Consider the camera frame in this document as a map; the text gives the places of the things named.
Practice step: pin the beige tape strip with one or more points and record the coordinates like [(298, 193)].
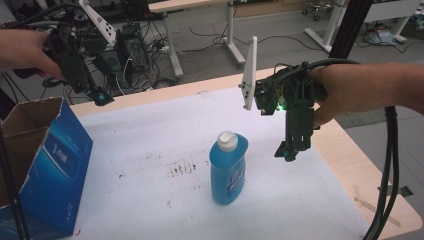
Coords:
[(373, 208)]

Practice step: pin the white desk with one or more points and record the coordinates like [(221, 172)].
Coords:
[(333, 26), (173, 50)]

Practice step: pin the grey-green carpet tile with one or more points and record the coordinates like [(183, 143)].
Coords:
[(363, 118)]

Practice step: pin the black metal stand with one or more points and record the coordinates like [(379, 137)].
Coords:
[(350, 26)]

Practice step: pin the office chair base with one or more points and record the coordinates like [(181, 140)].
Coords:
[(316, 8)]

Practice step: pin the white power strip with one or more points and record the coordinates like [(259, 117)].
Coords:
[(161, 49)]

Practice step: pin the blue liquid bottle white cap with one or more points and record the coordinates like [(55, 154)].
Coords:
[(228, 173)]

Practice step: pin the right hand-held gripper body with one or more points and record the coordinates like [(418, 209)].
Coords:
[(300, 116)]

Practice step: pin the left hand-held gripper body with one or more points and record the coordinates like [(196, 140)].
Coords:
[(78, 71)]

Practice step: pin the blue cardboard box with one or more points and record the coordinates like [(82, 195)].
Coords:
[(56, 173)]

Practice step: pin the black computer tower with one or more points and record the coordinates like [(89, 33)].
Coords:
[(133, 46)]

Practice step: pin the person's left hand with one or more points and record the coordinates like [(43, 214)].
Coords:
[(23, 50)]

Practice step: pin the grey crumpled cloth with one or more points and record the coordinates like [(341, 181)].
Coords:
[(380, 36)]

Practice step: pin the white table cover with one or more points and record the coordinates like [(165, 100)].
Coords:
[(150, 133)]

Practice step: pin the person's right hand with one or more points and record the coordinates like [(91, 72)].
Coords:
[(343, 90)]

